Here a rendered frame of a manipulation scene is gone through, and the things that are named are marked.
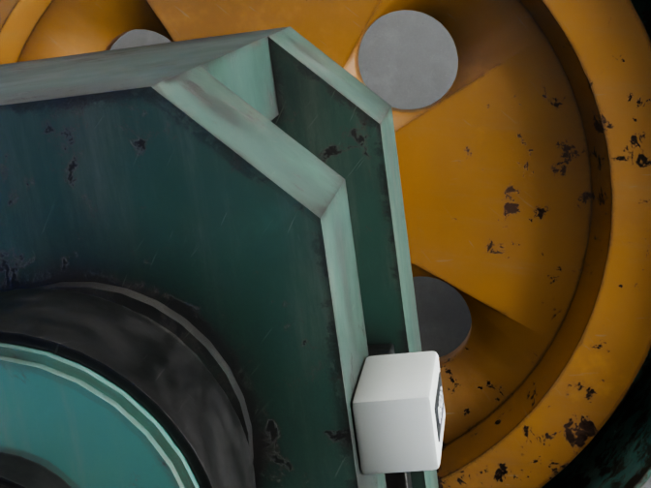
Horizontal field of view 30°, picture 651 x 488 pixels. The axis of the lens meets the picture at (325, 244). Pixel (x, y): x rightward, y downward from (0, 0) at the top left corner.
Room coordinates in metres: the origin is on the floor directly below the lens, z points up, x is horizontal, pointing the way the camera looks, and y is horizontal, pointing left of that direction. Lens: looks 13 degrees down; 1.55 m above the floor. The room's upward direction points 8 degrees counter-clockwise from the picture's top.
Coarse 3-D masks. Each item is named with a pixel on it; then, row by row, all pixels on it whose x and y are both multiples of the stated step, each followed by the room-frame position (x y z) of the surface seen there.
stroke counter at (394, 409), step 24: (384, 360) 0.62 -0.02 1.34; (408, 360) 0.61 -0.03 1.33; (432, 360) 0.61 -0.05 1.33; (360, 384) 0.58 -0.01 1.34; (384, 384) 0.58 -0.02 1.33; (408, 384) 0.57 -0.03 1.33; (432, 384) 0.57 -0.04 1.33; (360, 408) 0.56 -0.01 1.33; (384, 408) 0.56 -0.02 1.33; (408, 408) 0.56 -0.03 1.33; (432, 408) 0.56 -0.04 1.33; (360, 432) 0.56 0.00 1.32; (384, 432) 0.56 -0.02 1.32; (408, 432) 0.56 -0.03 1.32; (432, 432) 0.56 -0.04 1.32; (360, 456) 0.56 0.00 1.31; (384, 456) 0.56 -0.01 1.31; (408, 456) 0.56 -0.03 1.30; (432, 456) 0.56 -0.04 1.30
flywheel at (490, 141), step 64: (0, 0) 1.13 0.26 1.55; (64, 0) 1.16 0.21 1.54; (128, 0) 1.15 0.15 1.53; (192, 0) 1.14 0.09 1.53; (256, 0) 1.13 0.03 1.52; (320, 0) 1.12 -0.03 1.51; (384, 0) 1.11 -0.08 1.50; (448, 0) 1.10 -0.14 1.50; (512, 0) 1.09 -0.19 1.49; (576, 0) 1.04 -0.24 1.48; (0, 64) 1.15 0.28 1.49; (512, 64) 1.09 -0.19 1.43; (576, 64) 1.05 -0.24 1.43; (640, 64) 1.03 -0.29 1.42; (448, 128) 1.10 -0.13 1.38; (512, 128) 1.09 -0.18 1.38; (576, 128) 1.08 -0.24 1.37; (640, 128) 1.04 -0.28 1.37; (448, 192) 1.10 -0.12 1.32; (512, 192) 1.09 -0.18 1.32; (576, 192) 1.08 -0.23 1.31; (640, 192) 1.04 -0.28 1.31; (448, 256) 1.10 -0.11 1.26; (512, 256) 1.09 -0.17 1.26; (576, 256) 1.08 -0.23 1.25; (640, 256) 1.04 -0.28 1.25; (512, 320) 1.09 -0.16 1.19; (576, 320) 1.06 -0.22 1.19; (640, 320) 1.04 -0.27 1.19; (448, 384) 1.10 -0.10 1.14; (512, 384) 1.09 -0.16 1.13; (576, 384) 1.05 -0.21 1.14; (448, 448) 1.10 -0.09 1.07; (512, 448) 1.06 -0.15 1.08; (576, 448) 1.05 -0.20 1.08
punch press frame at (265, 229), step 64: (64, 64) 0.86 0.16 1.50; (128, 64) 0.75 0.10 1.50; (192, 64) 0.67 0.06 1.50; (256, 64) 0.80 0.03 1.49; (320, 64) 0.89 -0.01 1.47; (0, 128) 0.58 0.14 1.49; (64, 128) 0.57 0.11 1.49; (128, 128) 0.57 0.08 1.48; (192, 128) 0.56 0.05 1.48; (256, 128) 0.62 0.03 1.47; (320, 128) 0.85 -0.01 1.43; (384, 128) 0.87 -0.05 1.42; (0, 192) 0.58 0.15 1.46; (64, 192) 0.57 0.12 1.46; (128, 192) 0.57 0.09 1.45; (192, 192) 0.56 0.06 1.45; (256, 192) 0.56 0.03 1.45; (320, 192) 0.59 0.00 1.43; (384, 192) 0.84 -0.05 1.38; (0, 256) 0.58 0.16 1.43; (64, 256) 0.57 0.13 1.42; (128, 256) 0.57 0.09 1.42; (192, 256) 0.56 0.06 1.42; (256, 256) 0.56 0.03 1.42; (320, 256) 0.55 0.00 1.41; (384, 256) 0.84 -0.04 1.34; (192, 320) 0.56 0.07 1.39; (256, 320) 0.56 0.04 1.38; (320, 320) 0.55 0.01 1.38; (384, 320) 0.84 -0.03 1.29; (256, 384) 0.56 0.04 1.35; (320, 384) 0.55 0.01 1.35; (256, 448) 0.56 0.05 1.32; (320, 448) 0.55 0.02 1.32
